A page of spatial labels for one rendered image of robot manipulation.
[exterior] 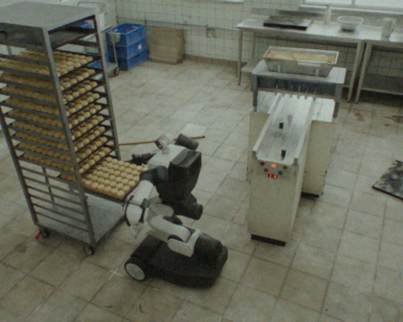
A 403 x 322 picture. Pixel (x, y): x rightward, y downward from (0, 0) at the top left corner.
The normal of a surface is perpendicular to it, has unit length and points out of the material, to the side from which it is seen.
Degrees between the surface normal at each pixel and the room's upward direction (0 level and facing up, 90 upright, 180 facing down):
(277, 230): 90
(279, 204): 90
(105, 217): 0
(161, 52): 66
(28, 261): 0
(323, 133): 90
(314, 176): 90
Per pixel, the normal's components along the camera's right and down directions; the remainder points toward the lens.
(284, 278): -0.03, -0.84
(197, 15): -0.43, 0.50
